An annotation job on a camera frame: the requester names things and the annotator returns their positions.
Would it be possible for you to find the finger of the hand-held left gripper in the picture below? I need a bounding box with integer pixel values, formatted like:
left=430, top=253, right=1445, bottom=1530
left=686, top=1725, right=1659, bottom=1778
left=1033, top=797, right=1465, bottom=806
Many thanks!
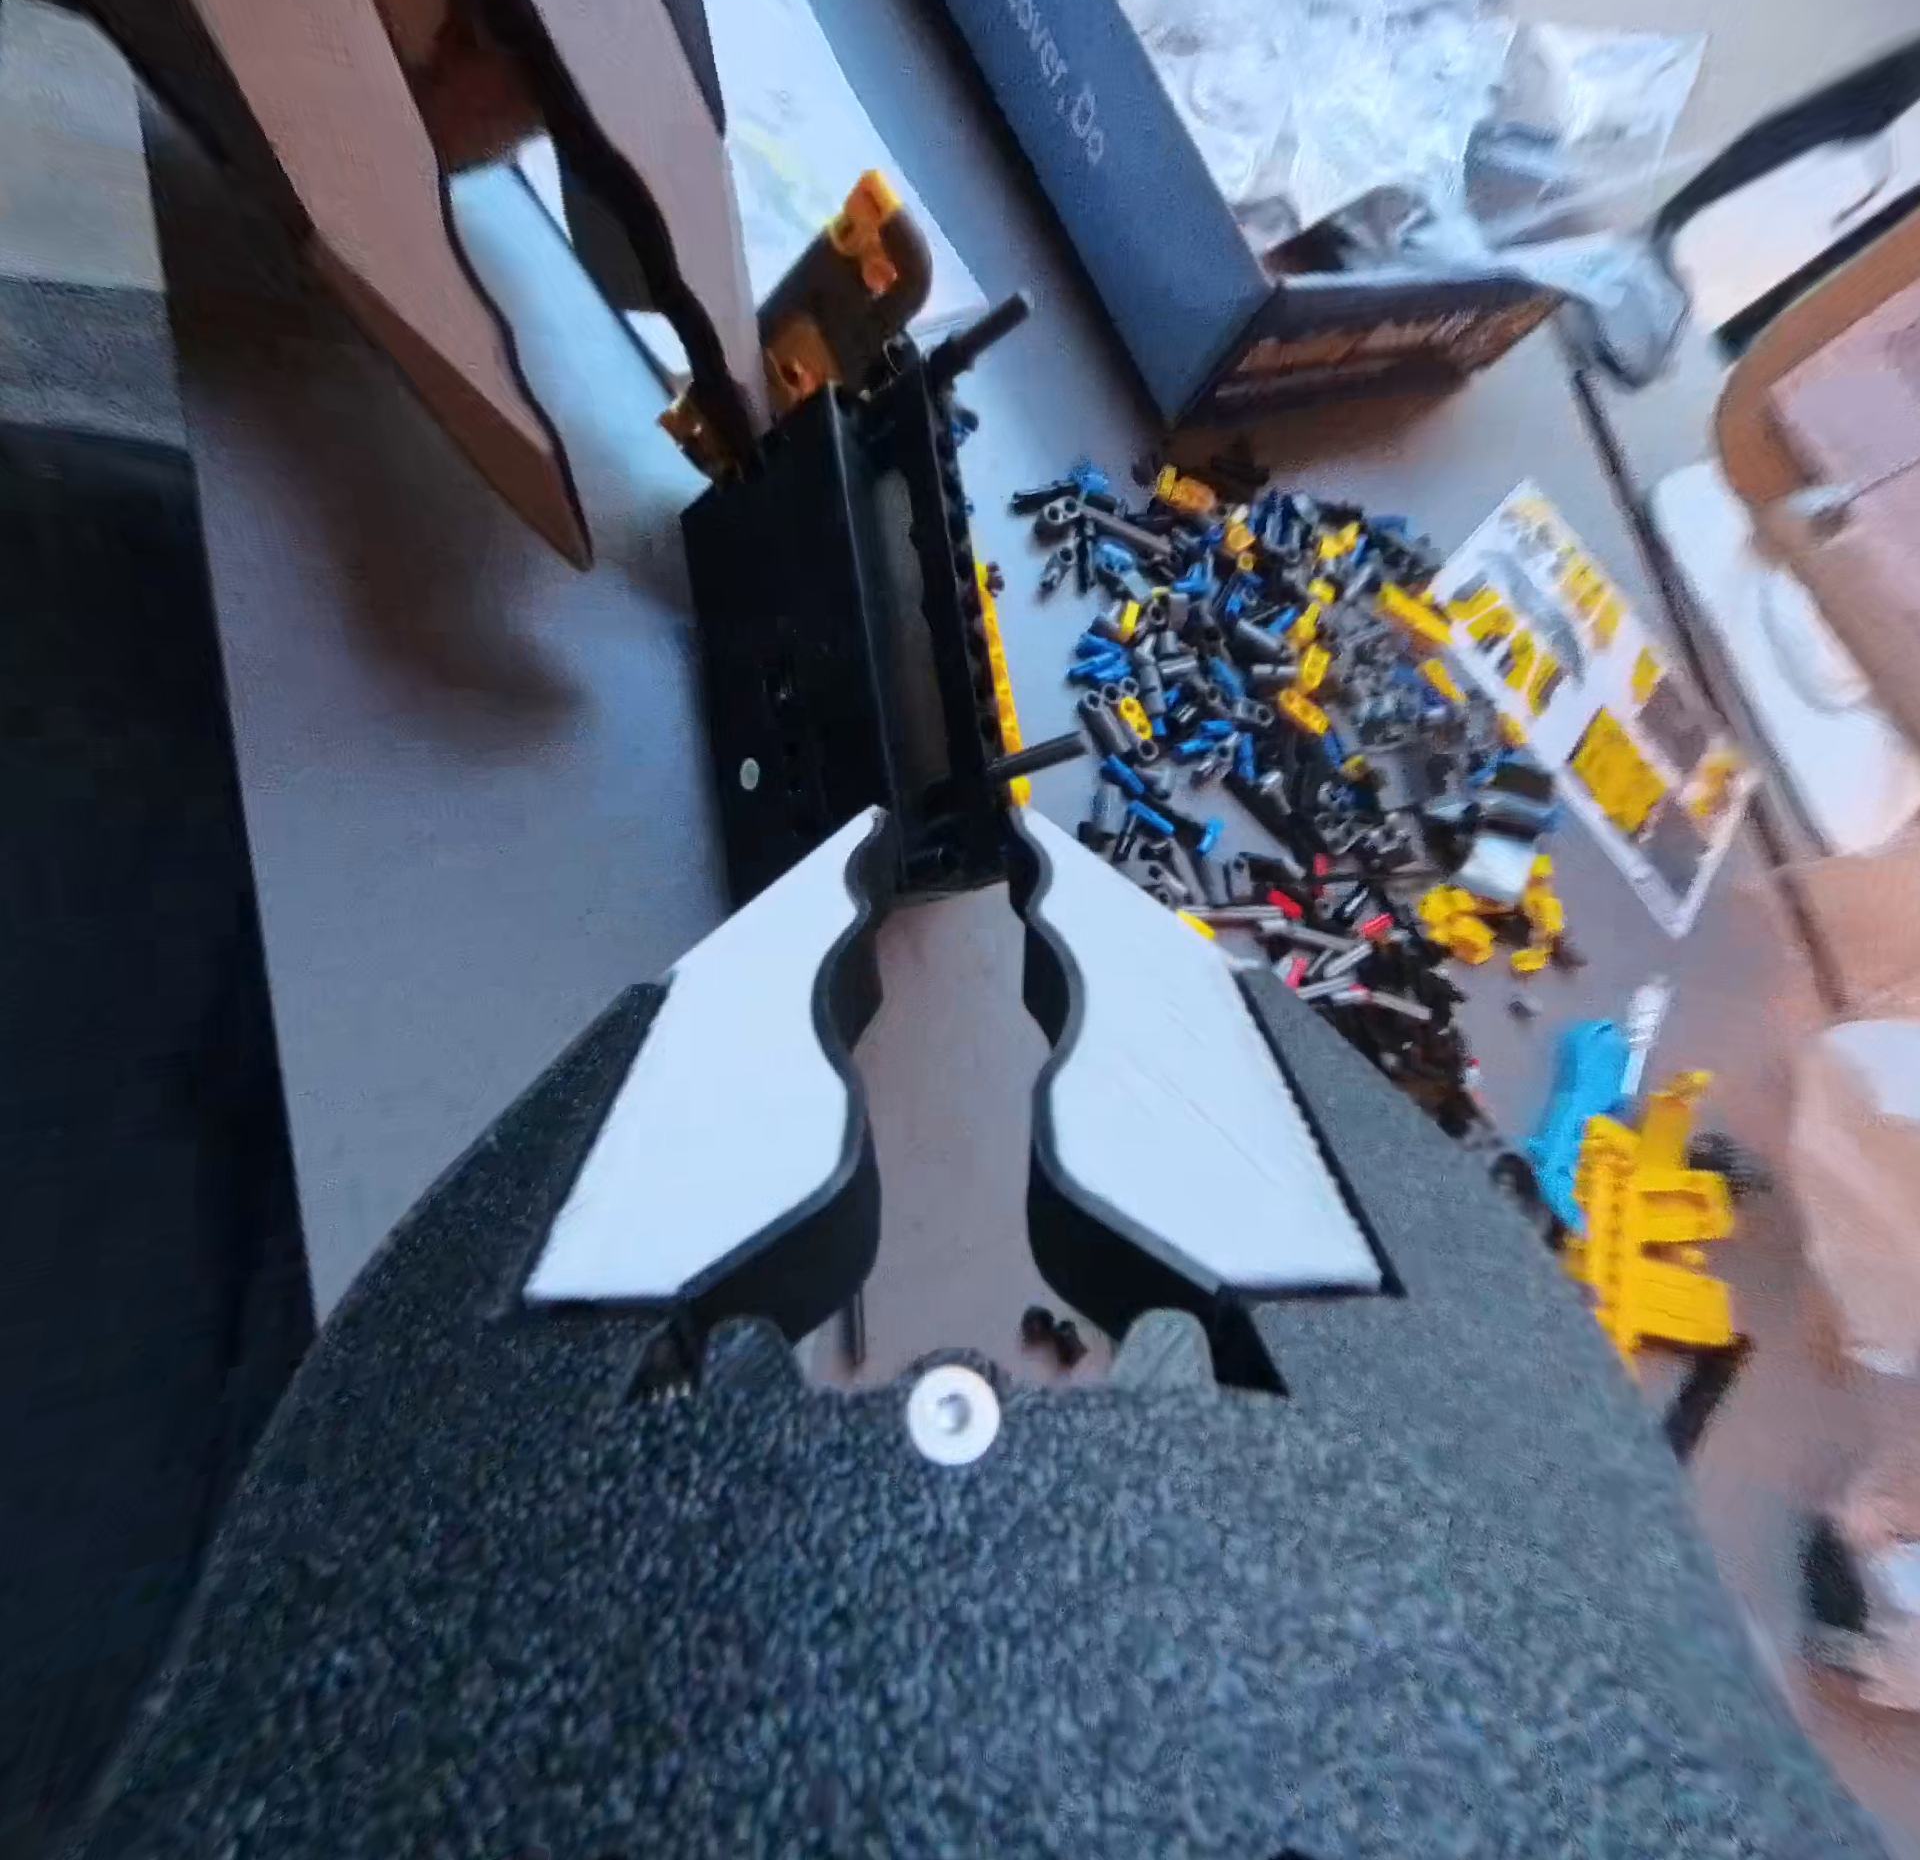
left=511, top=0, right=773, bottom=478
left=155, top=0, right=595, bottom=574

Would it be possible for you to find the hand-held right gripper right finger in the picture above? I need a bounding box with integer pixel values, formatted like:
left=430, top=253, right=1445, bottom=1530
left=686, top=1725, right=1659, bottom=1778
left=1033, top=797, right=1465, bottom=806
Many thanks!
left=1008, top=806, right=1387, bottom=1361

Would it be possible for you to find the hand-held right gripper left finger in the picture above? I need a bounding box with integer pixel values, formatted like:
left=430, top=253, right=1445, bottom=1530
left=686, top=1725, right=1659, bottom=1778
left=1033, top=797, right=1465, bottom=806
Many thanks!
left=525, top=806, right=890, bottom=1357

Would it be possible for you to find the yellow toy vehicle model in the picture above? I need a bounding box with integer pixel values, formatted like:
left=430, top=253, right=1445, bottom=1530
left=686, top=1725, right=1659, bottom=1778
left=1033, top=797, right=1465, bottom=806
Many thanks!
left=660, top=172, right=1092, bottom=903

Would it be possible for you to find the long black holed beam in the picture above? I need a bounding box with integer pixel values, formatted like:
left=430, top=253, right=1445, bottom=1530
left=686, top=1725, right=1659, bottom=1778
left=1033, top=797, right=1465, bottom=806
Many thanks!
left=902, top=335, right=1009, bottom=861

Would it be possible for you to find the grey desk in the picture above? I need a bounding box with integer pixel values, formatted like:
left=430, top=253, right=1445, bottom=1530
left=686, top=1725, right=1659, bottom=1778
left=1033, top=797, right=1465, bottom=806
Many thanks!
left=155, top=0, right=1920, bottom=1667

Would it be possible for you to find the white instruction booklet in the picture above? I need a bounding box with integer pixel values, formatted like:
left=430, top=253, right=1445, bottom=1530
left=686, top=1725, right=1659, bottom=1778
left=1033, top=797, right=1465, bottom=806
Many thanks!
left=690, top=0, right=994, bottom=397

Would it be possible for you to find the blue brick separator tool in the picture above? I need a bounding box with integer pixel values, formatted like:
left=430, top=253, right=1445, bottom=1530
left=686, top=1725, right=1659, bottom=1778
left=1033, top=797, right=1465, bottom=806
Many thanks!
left=1519, top=1014, right=1647, bottom=1234

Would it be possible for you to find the pile of small building pieces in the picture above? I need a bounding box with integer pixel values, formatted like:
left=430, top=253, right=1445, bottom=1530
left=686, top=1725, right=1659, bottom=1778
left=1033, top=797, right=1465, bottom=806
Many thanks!
left=1013, top=459, right=1570, bottom=1131

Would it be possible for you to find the pile of yellow beams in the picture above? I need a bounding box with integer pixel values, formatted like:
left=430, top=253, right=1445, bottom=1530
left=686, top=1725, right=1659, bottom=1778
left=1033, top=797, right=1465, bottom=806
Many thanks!
left=1559, top=1069, right=1751, bottom=1361

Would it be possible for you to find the blue cardboard kit box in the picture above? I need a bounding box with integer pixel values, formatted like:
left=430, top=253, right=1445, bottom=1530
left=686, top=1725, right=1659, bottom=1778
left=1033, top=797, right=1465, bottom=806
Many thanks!
left=912, top=0, right=1566, bottom=433

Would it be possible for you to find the yellow sticker sheet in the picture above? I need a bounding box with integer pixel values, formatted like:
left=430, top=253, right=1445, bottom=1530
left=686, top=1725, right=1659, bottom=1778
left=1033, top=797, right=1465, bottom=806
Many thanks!
left=1424, top=482, right=1760, bottom=942

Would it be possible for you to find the person's dark clothing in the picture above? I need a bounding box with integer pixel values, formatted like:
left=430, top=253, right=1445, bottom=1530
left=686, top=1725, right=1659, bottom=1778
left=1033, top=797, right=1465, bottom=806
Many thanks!
left=0, top=285, right=321, bottom=1860

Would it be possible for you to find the clear plastic bag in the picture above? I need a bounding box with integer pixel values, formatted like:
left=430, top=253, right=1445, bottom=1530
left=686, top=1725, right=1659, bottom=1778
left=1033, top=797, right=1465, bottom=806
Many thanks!
left=1077, top=0, right=1715, bottom=379

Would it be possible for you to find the white monitor stand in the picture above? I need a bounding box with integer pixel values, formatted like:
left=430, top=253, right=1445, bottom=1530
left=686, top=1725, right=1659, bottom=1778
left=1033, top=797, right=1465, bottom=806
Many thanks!
left=1642, top=450, right=1920, bottom=861

